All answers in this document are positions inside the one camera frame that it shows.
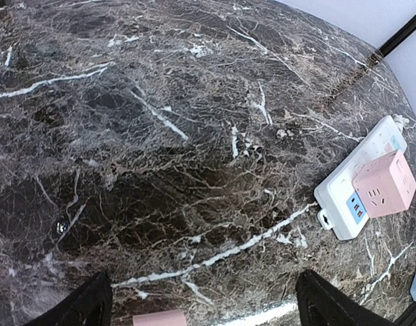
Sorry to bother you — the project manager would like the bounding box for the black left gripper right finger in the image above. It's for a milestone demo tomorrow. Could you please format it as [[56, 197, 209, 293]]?
[[296, 270, 392, 326]]

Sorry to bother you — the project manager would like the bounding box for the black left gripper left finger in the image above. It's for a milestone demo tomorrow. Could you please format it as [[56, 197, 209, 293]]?
[[25, 271, 113, 326]]

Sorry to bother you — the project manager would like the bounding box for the pink usb charger plug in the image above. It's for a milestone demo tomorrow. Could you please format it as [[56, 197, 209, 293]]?
[[133, 310, 187, 326]]

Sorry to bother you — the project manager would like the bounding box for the white multicolour power strip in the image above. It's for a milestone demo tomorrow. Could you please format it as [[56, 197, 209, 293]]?
[[314, 115, 407, 240]]

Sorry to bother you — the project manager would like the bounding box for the pink cube socket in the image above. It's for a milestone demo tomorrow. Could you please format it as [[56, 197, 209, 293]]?
[[353, 150, 416, 218]]

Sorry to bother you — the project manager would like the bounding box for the right black frame post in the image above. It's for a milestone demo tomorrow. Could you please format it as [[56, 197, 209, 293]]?
[[379, 14, 416, 58]]

